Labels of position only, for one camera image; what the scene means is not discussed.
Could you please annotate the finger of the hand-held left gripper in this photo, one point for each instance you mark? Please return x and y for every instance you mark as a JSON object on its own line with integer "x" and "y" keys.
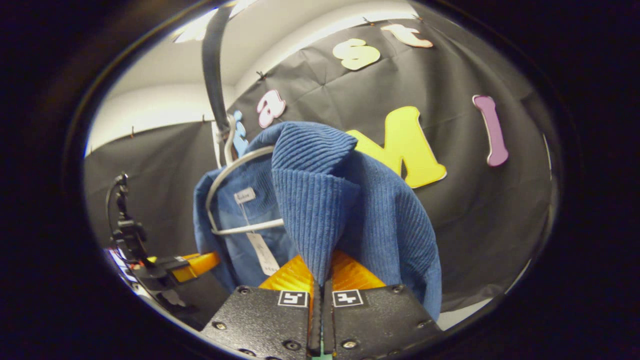
{"x": 197, "y": 265}

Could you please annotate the black clothes rack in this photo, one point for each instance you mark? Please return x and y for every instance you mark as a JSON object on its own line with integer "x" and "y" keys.
{"x": 214, "y": 75}

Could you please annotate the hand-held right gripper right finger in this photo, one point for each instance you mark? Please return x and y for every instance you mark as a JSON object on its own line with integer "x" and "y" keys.
{"x": 375, "y": 320}

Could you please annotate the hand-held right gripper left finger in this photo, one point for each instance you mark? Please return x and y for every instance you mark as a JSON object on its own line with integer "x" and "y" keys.
{"x": 260, "y": 320}

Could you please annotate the large ceiling light panel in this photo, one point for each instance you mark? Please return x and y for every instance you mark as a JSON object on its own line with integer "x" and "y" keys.
{"x": 200, "y": 27}

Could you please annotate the white hanger with wrapped hook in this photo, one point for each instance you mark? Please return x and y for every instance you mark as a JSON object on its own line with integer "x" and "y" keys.
{"x": 240, "y": 162}

